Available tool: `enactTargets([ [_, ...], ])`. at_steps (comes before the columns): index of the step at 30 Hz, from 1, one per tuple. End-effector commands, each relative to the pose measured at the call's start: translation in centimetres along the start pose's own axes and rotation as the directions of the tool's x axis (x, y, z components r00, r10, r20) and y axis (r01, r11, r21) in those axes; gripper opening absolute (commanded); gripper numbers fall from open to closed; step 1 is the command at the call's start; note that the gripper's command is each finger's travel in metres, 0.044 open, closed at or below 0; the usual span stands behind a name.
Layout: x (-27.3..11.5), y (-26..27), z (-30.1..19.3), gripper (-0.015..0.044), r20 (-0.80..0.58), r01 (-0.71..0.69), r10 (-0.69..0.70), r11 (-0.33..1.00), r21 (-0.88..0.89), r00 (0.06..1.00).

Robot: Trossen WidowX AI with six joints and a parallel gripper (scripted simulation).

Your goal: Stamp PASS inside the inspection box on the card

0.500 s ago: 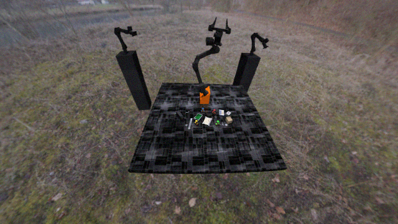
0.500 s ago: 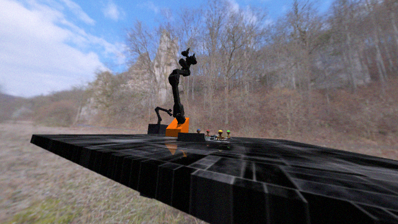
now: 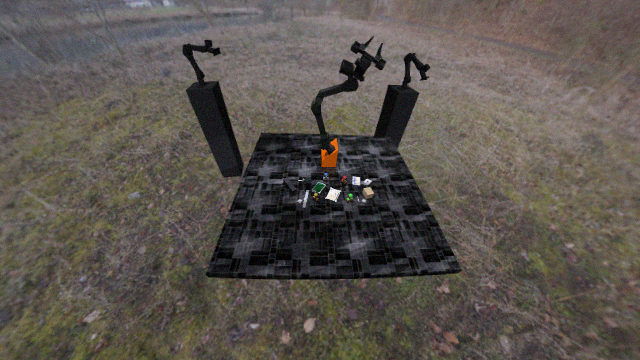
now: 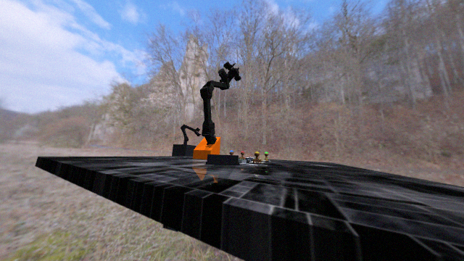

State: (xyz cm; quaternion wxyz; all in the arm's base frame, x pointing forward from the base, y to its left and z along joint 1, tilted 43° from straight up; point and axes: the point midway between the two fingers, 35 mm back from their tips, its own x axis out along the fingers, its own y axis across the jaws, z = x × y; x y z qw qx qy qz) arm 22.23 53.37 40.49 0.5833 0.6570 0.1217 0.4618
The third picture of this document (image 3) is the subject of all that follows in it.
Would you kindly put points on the white paper card taped down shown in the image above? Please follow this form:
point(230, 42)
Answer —
point(333, 194)

